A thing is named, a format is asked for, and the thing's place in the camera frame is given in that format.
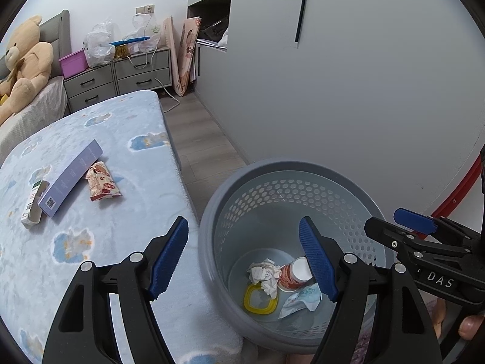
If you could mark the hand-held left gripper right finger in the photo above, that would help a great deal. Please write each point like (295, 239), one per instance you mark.
(316, 261)

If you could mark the grey plastic waste basket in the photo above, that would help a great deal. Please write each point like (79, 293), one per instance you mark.
(227, 273)

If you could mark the grey two-drawer nightstand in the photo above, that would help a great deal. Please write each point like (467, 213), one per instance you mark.
(89, 87)
(144, 72)

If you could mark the pink illustrated board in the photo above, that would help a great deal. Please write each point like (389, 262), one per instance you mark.
(187, 57)

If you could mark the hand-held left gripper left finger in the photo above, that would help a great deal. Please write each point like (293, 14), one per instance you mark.
(170, 258)

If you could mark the person's right hand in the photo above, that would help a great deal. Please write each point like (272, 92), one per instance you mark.
(473, 327)

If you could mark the red paper cup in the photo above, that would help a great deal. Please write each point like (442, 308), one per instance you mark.
(290, 275)

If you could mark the crumpled clear plastic bag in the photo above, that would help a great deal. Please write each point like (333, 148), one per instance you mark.
(98, 45)

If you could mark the grey bed headboard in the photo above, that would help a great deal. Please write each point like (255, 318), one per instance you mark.
(57, 34)

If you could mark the small white torn carton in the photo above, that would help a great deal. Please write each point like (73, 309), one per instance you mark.
(32, 208)

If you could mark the bed with grey sheet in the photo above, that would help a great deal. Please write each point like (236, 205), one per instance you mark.
(49, 102)

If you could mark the red patterned snack wrapper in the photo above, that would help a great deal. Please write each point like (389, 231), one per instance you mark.
(102, 182)

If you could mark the long purple box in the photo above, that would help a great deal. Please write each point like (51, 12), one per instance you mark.
(72, 176)

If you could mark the red hoop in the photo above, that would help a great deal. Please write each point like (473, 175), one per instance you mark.
(460, 191)

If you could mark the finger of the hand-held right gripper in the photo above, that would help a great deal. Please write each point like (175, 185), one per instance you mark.
(415, 220)

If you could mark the small gold object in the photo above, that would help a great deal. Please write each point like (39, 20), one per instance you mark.
(122, 51)

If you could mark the wall power outlet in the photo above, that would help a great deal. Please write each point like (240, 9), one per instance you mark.
(146, 8)

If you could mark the pink storage box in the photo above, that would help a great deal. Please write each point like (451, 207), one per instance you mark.
(74, 64)

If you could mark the white wardrobe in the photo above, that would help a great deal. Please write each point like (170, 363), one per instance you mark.
(360, 83)

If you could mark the yellow plastic lid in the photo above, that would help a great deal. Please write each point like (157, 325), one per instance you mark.
(250, 303)

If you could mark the plain pink board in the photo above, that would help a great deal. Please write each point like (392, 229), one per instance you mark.
(169, 53)

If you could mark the white paper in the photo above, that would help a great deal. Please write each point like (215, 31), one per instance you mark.
(263, 273)

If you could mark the large beige teddy bear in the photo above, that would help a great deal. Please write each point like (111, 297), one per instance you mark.
(30, 68)

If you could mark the light blue torn packet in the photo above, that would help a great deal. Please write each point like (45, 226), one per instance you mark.
(303, 299)

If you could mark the white cloth in niche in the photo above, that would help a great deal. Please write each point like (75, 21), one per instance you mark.
(224, 38)

